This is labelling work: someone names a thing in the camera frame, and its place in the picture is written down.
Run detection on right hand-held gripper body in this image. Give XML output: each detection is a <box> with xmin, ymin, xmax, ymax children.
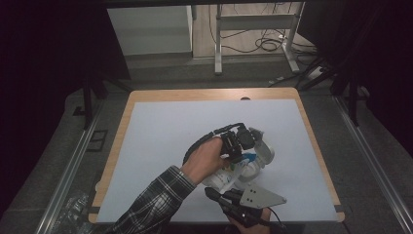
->
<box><xmin>220</xmin><ymin>181</ymin><xmax>288</xmax><ymax>229</ymax></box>

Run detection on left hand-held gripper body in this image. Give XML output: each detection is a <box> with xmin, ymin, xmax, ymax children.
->
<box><xmin>219</xmin><ymin>125</ymin><xmax>265</xmax><ymax>164</ymax></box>

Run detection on white bag with blue print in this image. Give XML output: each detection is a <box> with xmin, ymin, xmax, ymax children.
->
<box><xmin>202</xmin><ymin>153</ymin><xmax>259</xmax><ymax>197</ymax></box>

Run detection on white cup with handle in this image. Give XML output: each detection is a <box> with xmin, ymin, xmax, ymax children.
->
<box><xmin>239</xmin><ymin>128</ymin><xmax>277</xmax><ymax>191</ymax></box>

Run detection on person's left hand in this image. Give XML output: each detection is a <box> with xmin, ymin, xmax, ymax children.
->
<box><xmin>180</xmin><ymin>136</ymin><xmax>230</xmax><ymax>187</ymax></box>

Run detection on person's right hand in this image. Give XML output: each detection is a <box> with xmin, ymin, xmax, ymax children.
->
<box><xmin>227</xmin><ymin>207</ymin><xmax>273</xmax><ymax>234</ymax></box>

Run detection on white power strip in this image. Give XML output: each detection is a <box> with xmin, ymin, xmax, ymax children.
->
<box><xmin>306</xmin><ymin>65</ymin><xmax>324</xmax><ymax>81</ymax></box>

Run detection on black tripod stand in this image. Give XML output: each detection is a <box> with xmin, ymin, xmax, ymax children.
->
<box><xmin>81</xmin><ymin>73</ymin><xmax>131</xmax><ymax>131</ymax></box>
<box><xmin>298</xmin><ymin>55</ymin><xmax>372</xmax><ymax>127</ymax></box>

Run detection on black floor plate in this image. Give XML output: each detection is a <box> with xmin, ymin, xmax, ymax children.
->
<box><xmin>86</xmin><ymin>129</ymin><xmax>109</xmax><ymax>152</ymax></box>

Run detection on clear plastic bag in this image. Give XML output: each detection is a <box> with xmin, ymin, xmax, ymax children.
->
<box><xmin>58</xmin><ymin>191</ymin><xmax>95</xmax><ymax>234</ymax></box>

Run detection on white cabinet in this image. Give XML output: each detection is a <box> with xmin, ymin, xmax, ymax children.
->
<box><xmin>106</xmin><ymin>5</ymin><xmax>195</xmax><ymax>57</ymax></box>

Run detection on dark curtain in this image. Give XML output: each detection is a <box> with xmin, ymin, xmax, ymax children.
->
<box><xmin>297</xmin><ymin>0</ymin><xmax>413</xmax><ymax>159</ymax></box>
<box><xmin>0</xmin><ymin>0</ymin><xmax>131</xmax><ymax>215</ymax></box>

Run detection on right hand-held gripper black cable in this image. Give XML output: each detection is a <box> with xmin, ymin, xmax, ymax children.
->
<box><xmin>267</xmin><ymin>207</ymin><xmax>288</xmax><ymax>234</ymax></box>

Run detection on hand-held gripper black cable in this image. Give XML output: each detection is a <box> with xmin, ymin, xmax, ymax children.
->
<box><xmin>267</xmin><ymin>207</ymin><xmax>288</xmax><ymax>234</ymax></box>
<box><xmin>182</xmin><ymin>122</ymin><xmax>245</xmax><ymax>165</ymax></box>

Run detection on left hand-held gripper black cable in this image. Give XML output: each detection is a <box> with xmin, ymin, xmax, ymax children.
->
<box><xmin>182</xmin><ymin>122</ymin><xmax>245</xmax><ymax>165</ymax></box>

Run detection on black floor cables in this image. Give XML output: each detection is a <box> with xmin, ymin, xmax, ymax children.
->
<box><xmin>208</xmin><ymin>3</ymin><xmax>319</xmax><ymax>56</ymax></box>

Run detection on aluminium floor rail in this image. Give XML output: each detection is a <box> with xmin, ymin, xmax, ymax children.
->
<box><xmin>333</xmin><ymin>96</ymin><xmax>413</xmax><ymax>234</ymax></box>
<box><xmin>34</xmin><ymin>97</ymin><xmax>105</xmax><ymax>234</ymax></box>

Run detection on white metal desk frame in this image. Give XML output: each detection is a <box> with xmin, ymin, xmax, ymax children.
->
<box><xmin>213</xmin><ymin>1</ymin><xmax>306</xmax><ymax>76</ymax></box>

